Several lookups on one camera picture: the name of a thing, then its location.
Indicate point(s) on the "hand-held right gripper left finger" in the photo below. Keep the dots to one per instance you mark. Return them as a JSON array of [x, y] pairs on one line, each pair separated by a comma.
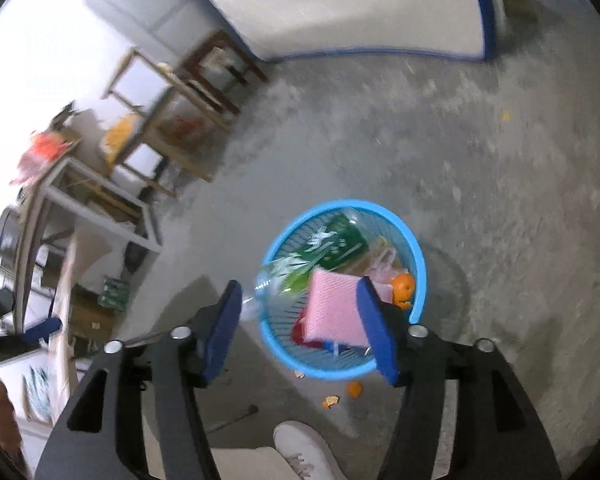
[[222, 330]]

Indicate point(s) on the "red plastic bag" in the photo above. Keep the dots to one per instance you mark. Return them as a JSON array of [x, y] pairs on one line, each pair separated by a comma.
[[42, 152]]

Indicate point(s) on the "green packet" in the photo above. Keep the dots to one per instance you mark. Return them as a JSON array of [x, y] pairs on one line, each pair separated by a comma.
[[337, 242]]

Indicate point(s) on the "dark wooden stool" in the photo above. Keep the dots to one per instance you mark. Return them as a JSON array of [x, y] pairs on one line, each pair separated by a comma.
[[225, 65]]

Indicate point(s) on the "person's left hand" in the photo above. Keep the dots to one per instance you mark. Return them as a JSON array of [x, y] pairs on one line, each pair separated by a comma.
[[0, 420]]

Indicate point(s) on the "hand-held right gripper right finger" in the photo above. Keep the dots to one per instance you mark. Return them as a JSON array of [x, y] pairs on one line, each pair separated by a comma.
[[377, 330]]

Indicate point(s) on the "pink sponge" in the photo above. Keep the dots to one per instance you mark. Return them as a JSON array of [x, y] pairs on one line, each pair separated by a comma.
[[332, 310]]

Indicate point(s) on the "dark cooking pot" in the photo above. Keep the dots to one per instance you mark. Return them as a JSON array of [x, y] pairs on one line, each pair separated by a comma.
[[5, 237]]

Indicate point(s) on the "small orange fruit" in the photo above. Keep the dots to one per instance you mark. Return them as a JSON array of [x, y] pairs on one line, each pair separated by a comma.
[[355, 390]]

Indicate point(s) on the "person's white shoe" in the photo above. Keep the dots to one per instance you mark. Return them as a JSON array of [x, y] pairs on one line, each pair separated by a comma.
[[305, 452]]

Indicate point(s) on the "blue plastic basket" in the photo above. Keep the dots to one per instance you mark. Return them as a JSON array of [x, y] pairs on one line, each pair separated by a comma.
[[290, 360]]

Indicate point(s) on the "clear plastic bag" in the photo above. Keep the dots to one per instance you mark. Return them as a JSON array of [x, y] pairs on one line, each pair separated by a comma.
[[265, 282]]

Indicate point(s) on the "light wooden stool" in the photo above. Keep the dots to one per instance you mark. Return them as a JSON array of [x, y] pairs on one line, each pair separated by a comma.
[[155, 130]]

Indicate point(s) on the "metal frame table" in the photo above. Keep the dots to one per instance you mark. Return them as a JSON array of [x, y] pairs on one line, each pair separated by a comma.
[[95, 200]]

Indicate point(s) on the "yellow plastic bag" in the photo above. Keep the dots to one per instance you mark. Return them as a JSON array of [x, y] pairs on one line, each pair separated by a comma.
[[120, 135]]

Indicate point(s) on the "orange peel piece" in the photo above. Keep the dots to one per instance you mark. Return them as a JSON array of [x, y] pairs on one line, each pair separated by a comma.
[[331, 402]]

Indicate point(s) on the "grey refrigerator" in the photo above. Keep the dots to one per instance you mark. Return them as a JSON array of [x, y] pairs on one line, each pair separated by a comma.
[[145, 0]]

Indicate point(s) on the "white mattress with blue edge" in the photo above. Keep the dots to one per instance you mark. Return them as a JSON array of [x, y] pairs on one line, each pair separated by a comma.
[[340, 5]]

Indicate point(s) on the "red snack bag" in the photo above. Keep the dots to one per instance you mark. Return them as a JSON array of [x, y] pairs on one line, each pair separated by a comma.
[[302, 332]]

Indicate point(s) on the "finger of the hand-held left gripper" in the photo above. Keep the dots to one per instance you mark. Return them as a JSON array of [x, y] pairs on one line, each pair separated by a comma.
[[42, 329]]

